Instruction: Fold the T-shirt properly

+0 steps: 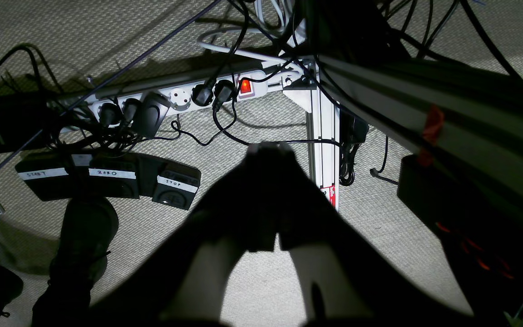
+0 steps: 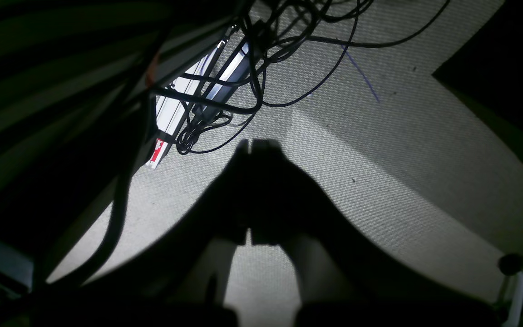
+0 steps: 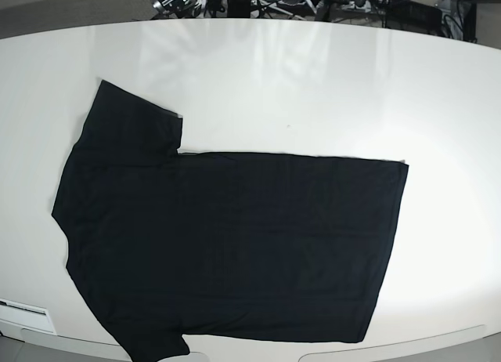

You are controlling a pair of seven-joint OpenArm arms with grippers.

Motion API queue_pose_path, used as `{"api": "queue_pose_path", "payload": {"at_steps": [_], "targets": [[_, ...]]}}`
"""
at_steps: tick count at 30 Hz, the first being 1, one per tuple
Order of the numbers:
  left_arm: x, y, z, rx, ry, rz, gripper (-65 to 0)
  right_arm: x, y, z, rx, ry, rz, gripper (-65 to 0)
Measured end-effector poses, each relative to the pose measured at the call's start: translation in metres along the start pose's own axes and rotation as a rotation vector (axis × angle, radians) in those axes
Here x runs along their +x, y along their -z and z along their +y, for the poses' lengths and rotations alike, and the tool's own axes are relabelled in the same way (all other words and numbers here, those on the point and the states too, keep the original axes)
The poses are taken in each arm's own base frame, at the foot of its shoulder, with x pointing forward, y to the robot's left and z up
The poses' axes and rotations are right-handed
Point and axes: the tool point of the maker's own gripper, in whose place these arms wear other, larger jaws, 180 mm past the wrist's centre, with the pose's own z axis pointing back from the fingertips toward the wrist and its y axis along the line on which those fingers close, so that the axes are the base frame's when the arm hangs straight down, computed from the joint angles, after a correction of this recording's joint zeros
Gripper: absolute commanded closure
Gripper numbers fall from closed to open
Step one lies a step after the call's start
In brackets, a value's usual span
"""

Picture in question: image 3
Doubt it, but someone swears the black equipment box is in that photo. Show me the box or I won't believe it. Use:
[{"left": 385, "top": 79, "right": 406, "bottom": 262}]
[{"left": 385, "top": 0, "right": 444, "bottom": 36}]

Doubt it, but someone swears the black graphic T-shirt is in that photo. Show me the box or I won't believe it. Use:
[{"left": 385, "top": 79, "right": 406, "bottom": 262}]
[{"left": 52, "top": 81, "right": 409, "bottom": 361}]

